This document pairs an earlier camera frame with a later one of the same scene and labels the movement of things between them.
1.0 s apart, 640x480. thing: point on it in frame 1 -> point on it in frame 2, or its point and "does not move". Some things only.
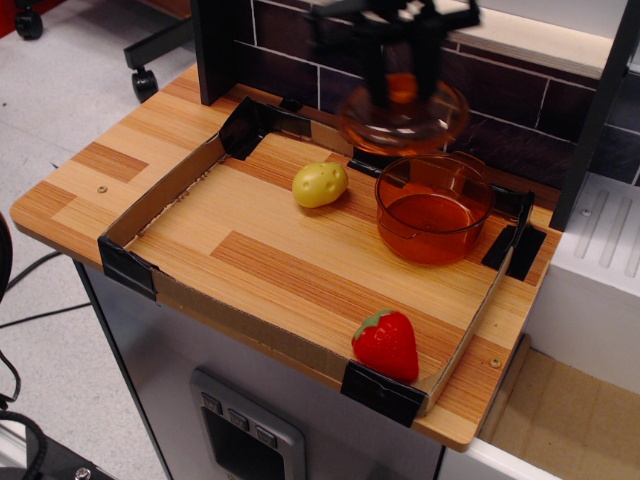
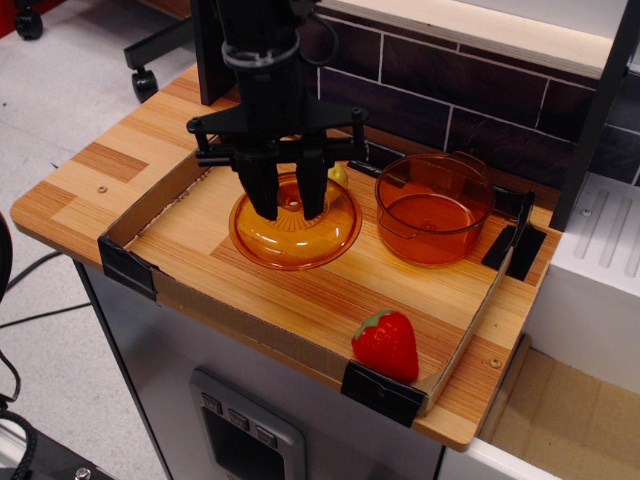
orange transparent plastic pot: x=431 y=208 does not move
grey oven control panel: x=243 y=440 does not move
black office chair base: x=142 y=53 does not move
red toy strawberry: x=386 y=341 does not move
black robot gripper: x=373 y=27 -> x=274 y=125
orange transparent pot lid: x=409 y=124 -> x=292 y=242
